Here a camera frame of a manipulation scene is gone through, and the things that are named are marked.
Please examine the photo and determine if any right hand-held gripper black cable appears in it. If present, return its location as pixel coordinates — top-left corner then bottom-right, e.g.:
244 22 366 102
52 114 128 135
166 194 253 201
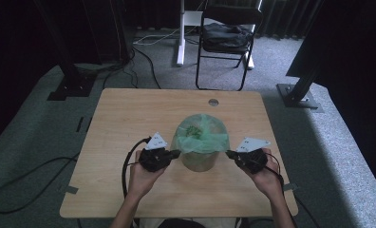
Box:
262 152 321 228

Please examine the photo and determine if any black stand with grey base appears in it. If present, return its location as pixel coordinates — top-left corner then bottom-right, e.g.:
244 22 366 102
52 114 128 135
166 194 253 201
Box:
276 56 325 114

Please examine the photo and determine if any long black looped cable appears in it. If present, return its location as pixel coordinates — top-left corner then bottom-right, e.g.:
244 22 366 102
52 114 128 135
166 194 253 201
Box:
0 151 82 215

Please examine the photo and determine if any black folding chair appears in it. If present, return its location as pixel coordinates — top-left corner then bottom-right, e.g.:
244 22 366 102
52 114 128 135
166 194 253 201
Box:
195 4 265 92

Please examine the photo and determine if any clear plastic cylinder container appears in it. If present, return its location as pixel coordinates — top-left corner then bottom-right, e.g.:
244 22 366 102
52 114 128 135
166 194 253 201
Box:
171 113 231 173

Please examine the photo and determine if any left hand-held gripper black cable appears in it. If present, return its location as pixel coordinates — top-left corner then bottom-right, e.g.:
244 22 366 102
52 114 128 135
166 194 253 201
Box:
122 136 152 199

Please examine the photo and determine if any person's right hand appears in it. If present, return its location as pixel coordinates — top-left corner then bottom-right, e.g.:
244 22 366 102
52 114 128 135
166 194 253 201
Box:
242 148 285 199

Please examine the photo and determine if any thin black cable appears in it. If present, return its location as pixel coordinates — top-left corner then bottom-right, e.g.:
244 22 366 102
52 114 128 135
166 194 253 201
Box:
131 47 162 90

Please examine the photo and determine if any person's left hand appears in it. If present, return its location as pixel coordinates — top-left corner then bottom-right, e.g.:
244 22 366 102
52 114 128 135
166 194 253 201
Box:
127 151 168 199

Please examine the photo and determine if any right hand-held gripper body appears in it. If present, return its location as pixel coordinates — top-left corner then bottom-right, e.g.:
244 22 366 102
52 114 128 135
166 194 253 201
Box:
235 136 272 175

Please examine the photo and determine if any hand-held gripper black cable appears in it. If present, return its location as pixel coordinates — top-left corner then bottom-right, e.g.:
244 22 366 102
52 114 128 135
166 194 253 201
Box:
262 152 321 228
122 136 152 199

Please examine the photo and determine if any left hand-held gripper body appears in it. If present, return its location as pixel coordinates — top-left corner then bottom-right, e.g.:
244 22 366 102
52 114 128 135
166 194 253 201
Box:
138 131 173 173

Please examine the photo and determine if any person's light clothing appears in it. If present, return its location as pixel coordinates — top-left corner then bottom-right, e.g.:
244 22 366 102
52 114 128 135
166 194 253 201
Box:
138 217 241 228

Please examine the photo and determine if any white cable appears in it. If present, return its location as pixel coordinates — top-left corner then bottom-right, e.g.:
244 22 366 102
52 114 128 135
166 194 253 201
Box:
133 28 181 46

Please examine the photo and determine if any green plastic bag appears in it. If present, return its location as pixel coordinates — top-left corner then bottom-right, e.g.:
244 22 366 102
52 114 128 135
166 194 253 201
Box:
171 113 231 155

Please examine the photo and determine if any black curtain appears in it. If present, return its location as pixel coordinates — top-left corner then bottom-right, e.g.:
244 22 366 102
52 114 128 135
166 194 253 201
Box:
286 0 376 199

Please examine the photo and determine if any black bag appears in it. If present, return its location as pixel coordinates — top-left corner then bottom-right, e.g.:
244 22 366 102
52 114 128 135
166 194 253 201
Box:
202 22 254 53

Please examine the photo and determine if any white desk frame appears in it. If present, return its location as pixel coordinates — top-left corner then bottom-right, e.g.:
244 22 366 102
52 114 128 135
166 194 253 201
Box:
176 0 256 70

